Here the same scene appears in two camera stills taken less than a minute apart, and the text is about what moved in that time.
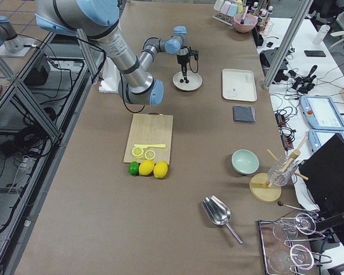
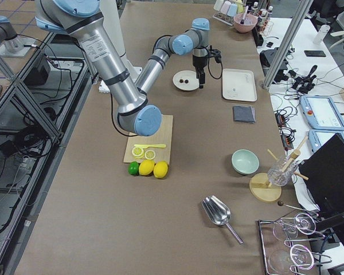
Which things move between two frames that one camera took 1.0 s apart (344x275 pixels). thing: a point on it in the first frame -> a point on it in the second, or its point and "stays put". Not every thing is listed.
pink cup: (225, 7) stays put
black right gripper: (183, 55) -> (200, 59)
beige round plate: (195, 79) stays put
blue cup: (231, 10) stays put
